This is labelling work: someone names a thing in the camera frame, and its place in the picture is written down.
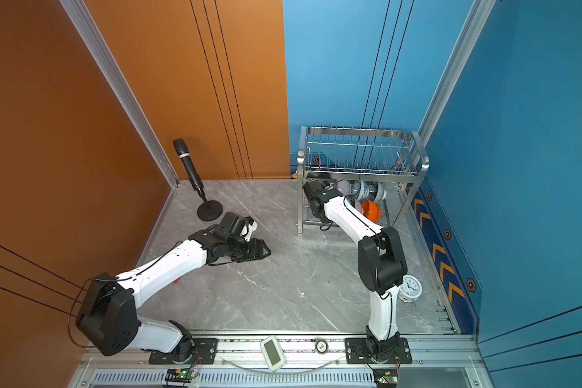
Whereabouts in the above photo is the right circuit board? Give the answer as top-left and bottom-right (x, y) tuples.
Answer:
(373, 370), (399, 388)

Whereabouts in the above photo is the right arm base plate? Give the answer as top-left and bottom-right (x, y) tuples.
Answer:
(344, 337), (412, 365)

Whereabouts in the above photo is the dark flower-shaped bowl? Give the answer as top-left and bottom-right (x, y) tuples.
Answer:
(374, 182), (387, 203)

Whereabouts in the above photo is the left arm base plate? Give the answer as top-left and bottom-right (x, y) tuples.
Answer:
(148, 338), (218, 365)

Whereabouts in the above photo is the left circuit board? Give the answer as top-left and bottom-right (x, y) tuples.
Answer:
(163, 369), (199, 387)

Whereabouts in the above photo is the steel two-tier dish rack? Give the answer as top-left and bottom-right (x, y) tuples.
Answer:
(297, 126), (429, 234)

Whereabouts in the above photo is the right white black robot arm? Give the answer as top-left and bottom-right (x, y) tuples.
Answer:
(302, 179), (412, 364)

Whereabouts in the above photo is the circuit board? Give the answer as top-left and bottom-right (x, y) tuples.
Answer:
(373, 370), (399, 388)
(163, 369), (199, 387)

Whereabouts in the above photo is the orange bowl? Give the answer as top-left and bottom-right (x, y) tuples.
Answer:
(362, 200), (382, 222)

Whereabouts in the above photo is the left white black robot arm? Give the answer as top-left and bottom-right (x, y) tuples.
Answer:
(75, 212), (272, 365)

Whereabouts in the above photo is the white digital timer display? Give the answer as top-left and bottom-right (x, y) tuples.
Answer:
(260, 336), (286, 372)

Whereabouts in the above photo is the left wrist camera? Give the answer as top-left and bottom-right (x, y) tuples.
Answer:
(240, 217), (258, 242)

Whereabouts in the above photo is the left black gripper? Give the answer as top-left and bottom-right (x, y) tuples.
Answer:
(227, 238), (273, 262)

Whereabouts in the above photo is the small round gauge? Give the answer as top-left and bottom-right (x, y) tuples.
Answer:
(315, 339), (329, 355)

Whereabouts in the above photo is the black microphone on stand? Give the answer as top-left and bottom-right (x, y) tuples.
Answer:
(173, 138), (223, 221)

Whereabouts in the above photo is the white cable on rail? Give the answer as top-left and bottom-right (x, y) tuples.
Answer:
(217, 357), (350, 377)

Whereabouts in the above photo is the white analog alarm clock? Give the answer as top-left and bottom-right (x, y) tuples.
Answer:
(398, 275), (423, 303)

